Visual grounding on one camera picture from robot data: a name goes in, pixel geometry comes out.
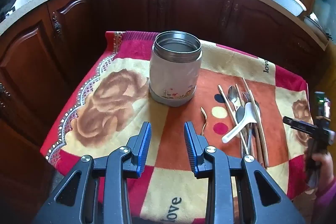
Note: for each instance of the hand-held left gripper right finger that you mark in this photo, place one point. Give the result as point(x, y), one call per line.
point(190, 150)

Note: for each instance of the steel fork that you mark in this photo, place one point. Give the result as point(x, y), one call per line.
point(246, 98)

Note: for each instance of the white ceramic spoon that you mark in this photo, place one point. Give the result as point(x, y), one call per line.
point(242, 120)

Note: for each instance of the metal bowl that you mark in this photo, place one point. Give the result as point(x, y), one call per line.
point(313, 24)

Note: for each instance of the gold fork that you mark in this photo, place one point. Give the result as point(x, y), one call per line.
point(204, 121)

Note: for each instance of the person's right hand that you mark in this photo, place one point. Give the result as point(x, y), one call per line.
point(324, 169)

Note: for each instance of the wooden kitchen cabinet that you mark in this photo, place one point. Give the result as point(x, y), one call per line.
point(78, 37)

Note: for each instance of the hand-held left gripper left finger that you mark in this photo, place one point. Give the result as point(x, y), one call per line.
point(145, 150)

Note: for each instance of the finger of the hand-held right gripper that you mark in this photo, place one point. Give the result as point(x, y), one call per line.
point(296, 124)

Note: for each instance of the steel spoon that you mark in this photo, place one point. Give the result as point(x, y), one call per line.
point(232, 95)

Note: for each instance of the printed blanket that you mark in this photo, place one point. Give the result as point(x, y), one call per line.
point(126, 98)

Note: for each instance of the steel canister with printed band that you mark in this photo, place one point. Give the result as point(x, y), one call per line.
point(174, 74)

